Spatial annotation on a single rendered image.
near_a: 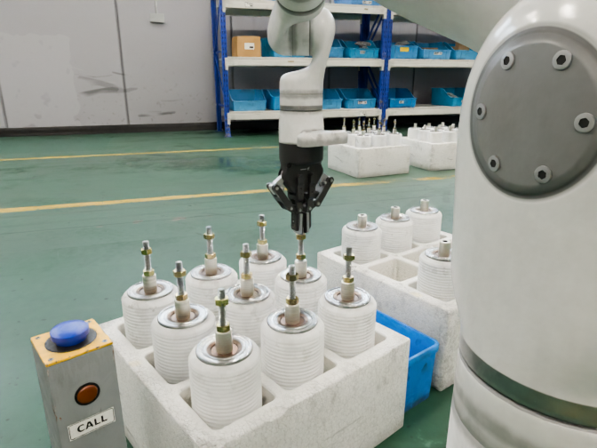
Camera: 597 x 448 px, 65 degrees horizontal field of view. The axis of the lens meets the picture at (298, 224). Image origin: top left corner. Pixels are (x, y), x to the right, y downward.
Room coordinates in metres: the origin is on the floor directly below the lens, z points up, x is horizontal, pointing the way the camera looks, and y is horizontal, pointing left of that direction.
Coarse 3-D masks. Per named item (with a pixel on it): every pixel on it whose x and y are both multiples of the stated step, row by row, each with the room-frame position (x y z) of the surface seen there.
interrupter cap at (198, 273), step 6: (204, 264) 0.83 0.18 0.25; (222, 264) 0.83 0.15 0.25; (192, 270) 0.80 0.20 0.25; (198, 270) 0.80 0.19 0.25; (204, 270) 0.81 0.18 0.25; (222, 270) 0.80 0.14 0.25; (228, 270) 0.80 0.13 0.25; (192, 276) 0.78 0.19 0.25; (198, 276) 0.77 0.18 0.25; (204, 276) 0.77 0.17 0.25; (210, 276) 0.77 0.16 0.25; (216, 276) 0.77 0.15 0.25; (222, 276) 0.77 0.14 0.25
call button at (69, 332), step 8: (72, 320) 0.48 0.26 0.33; (80, 320) 0.48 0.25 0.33; (56, 328) 0.46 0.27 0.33; (64, 328) 0.46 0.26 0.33; (72, 328) 0.46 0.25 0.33; (80, 328) 0.46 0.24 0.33; (88, 328) 0.47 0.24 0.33; (56, 336) 0.45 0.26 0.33; (64, 336) 0.45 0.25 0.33; (72, 336) 0.45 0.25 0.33; (80, 336) 0.45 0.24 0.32; (56, 344) 0.45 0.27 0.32; (64, 344) 0.45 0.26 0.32; (72, 344) 0.45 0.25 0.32
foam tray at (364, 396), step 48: (384, 336) 0.70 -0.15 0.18; (144, 384) 0.57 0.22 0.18; (336, 384) 0.57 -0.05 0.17; (384, 384) 0.65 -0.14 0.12; (144, 432) 0.59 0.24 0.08; (192, 432) 0.47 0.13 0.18; (240, 432) 0.47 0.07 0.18; (288, 432) 0.51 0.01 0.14; (336, 432) 0.57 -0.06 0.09; (384, 432) 0.65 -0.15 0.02
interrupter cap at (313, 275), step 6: (288, 270) 0.80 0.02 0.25; (306, 270) 0.80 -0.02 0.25; (312, 270) 0.80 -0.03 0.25; (318, 270) 0.80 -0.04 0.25; (282, 276) 0.77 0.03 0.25; (306, 276) 0.78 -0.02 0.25; (312, 276) 0.77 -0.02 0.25; (318, 276) 0.77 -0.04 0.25; (288, 282) 0.76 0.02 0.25; (300, 282) 0.75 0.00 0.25; (306, 282) 0.75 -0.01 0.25; (312, 282) 0.75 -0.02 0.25
